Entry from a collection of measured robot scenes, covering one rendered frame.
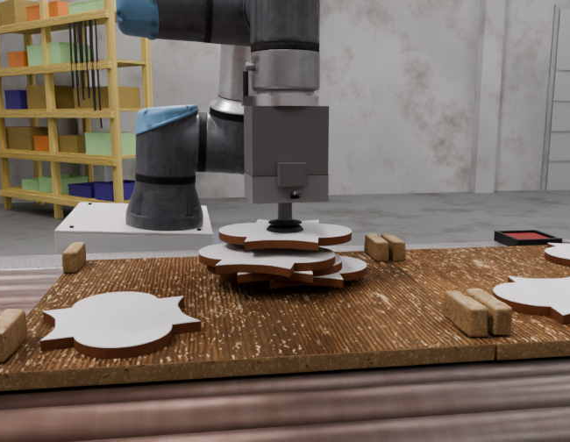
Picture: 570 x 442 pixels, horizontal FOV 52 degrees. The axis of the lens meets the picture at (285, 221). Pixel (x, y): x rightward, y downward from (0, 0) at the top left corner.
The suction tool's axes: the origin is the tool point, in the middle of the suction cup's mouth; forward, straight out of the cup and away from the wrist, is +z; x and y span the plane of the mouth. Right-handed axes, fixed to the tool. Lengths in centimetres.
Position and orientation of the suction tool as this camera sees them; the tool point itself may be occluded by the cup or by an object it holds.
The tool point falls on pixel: (284, 239)
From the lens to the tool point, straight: 67.1
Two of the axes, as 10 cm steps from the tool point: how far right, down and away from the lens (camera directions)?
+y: 9.8, -0.4, 2.0
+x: -2.1, -1.7, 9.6
